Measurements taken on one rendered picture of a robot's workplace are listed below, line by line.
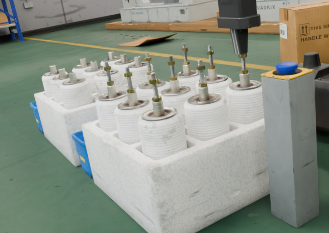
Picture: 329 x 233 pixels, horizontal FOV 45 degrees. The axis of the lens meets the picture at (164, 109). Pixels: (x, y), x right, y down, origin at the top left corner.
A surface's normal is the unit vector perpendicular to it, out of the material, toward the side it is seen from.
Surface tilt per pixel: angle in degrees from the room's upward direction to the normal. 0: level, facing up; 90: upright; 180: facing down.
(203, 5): 90
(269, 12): 90
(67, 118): 90
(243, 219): 0
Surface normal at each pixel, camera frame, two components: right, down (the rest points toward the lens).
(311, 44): 0.07, 0.29
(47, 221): -0.14, -0.94
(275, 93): -0.84, 0.28
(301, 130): 0.52, 0.18
